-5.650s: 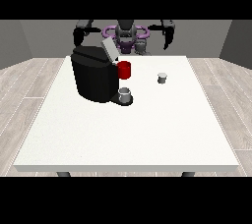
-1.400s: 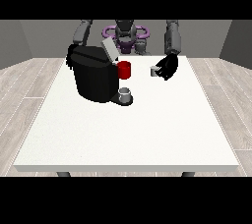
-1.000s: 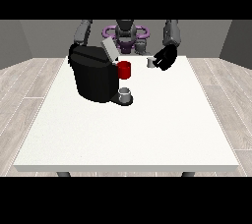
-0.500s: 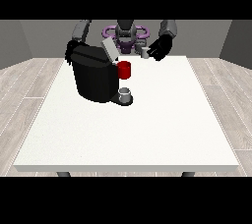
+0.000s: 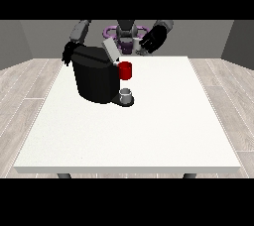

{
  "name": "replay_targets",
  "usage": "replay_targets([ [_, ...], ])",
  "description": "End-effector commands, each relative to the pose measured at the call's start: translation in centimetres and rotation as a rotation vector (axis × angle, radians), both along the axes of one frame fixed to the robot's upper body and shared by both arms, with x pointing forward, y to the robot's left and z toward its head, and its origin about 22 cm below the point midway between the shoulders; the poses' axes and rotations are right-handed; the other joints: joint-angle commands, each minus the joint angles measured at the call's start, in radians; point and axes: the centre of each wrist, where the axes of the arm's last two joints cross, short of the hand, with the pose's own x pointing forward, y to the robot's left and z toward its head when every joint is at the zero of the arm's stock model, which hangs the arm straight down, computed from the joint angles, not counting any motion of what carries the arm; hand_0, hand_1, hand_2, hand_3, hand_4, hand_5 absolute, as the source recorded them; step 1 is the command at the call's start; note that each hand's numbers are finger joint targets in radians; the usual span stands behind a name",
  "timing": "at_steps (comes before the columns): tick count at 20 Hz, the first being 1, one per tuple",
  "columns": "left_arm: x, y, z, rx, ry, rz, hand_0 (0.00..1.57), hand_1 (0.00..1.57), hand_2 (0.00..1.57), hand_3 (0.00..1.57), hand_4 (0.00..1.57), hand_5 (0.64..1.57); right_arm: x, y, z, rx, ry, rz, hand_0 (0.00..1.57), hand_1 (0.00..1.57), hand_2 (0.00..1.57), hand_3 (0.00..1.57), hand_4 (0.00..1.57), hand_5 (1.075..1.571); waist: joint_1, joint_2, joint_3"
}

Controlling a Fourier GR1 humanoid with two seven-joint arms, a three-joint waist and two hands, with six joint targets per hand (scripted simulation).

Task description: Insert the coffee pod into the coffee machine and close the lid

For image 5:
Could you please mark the grey robot trunk purple rings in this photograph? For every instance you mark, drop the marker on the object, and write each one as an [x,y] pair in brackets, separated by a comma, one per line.
[125,35]

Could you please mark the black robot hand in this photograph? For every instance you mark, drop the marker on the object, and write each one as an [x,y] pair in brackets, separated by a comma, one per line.
[153,40]
[68,52]

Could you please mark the small grey cup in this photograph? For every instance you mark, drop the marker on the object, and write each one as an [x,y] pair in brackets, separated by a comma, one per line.
[126,95]

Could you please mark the black coffee machine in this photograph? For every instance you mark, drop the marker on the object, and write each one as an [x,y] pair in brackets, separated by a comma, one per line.
[94,76]

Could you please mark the dark table leg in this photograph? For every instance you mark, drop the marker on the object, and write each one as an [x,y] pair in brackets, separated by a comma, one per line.
[190,175]
[63,175]

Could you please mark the red pod holder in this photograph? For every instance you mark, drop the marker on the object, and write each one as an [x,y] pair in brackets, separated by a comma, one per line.
[125,70]

